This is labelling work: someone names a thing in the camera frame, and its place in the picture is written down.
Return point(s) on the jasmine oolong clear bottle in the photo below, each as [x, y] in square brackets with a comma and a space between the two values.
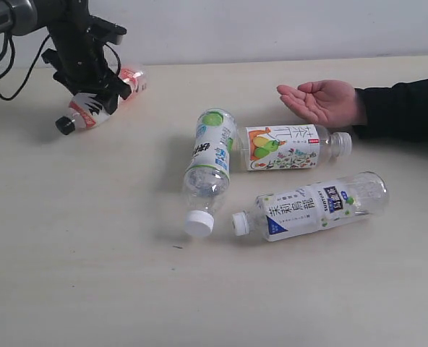
[314, 207]

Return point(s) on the bare open human hand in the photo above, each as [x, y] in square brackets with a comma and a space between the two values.
[330, 103]

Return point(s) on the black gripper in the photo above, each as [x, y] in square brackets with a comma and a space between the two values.
[79, 59]

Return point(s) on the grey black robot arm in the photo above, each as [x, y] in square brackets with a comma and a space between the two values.
[20, 18]

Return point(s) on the red white black-capped bottle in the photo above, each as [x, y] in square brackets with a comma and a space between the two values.
[86, 110]

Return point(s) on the black sleeved forearm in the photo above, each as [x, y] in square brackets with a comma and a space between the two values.
[399, 112]

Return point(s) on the lime label white-capped bottle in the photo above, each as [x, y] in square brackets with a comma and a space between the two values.
[207, 177]

